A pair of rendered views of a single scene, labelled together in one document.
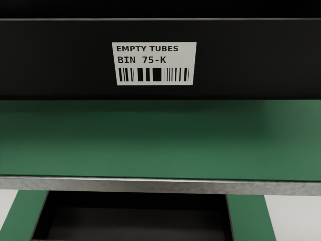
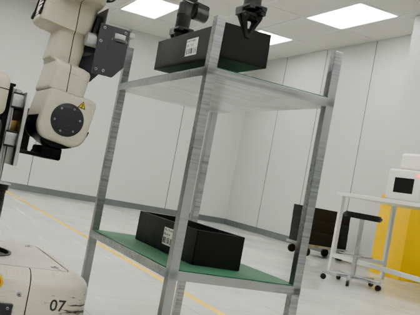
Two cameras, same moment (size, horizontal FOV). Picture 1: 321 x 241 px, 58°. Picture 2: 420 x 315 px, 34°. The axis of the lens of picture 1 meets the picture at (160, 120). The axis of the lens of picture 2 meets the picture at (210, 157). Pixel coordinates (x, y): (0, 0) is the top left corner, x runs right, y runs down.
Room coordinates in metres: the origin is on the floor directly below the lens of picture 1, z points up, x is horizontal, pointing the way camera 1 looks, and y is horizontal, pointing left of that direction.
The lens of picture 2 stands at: (-0.61, -2.20, 0.60)
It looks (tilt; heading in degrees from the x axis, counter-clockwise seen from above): 2 degrees up; 64
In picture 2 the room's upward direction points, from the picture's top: 11 degrees clockwise
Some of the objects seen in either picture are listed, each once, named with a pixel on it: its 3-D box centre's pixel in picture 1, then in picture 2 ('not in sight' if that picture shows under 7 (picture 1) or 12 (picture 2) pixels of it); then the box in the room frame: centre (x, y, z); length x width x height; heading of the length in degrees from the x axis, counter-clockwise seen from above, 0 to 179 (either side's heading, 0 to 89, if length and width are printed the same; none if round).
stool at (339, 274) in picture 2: not in sight; (356, 249); (3.29, 2.69, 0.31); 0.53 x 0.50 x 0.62; 134
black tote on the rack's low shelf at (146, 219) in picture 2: (135, 224); (185, 238); (0.45, 0.08, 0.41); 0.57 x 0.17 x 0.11; 89
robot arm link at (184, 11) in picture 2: not in sight; (186, 10); (0.39, 0.34, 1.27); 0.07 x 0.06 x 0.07; 11
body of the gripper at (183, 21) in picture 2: not in sight; (182, 24); (0.38, 0.34, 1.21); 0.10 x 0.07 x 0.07; 90
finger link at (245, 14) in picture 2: not in sight; (247, 24); (0.39, -0.22, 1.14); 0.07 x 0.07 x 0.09; 0
